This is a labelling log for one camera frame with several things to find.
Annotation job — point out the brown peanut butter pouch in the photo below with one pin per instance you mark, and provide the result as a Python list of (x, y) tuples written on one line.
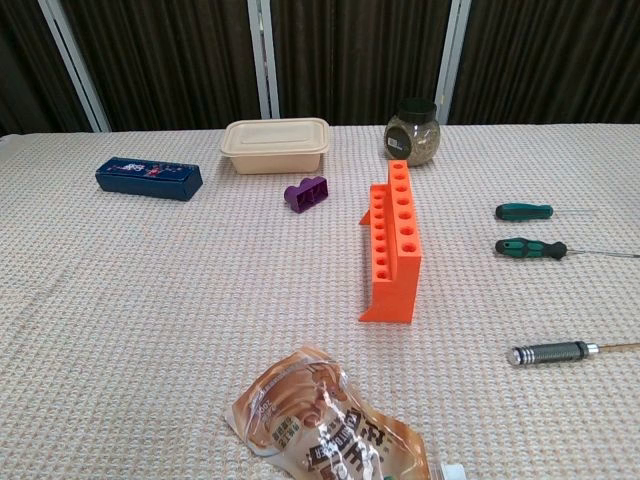
[(320, 430)]

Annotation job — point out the dark brown curtain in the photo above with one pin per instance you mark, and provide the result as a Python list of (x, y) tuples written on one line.
[(165, 60)]

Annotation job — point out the silver metal screwdriver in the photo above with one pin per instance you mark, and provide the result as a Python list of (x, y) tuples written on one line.
[(550, 352)]

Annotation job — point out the glass jar with black lid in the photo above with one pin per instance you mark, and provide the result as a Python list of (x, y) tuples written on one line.
[(420, 142)]

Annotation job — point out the purple plastic block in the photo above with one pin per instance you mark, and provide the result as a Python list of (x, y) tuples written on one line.
[(305, 196)]

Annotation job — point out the dark blue cardboard box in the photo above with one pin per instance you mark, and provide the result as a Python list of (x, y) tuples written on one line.
[(145, 184)]

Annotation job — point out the white frame post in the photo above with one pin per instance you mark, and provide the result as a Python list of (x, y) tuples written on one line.
[(265, 60), (452, 60), (75, 65)]

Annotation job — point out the beige woven tablecloth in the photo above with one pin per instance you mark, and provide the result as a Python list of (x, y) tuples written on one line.
[(150, 300)]

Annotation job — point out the orange tool holder rack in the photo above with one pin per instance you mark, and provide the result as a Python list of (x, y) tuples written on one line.
[(395, 295)]

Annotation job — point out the green and black screwdriver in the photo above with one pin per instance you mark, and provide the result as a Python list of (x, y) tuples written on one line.
[(525, 247)]

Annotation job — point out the beige lidded food container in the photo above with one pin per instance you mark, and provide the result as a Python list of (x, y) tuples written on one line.
[(275, 145)]

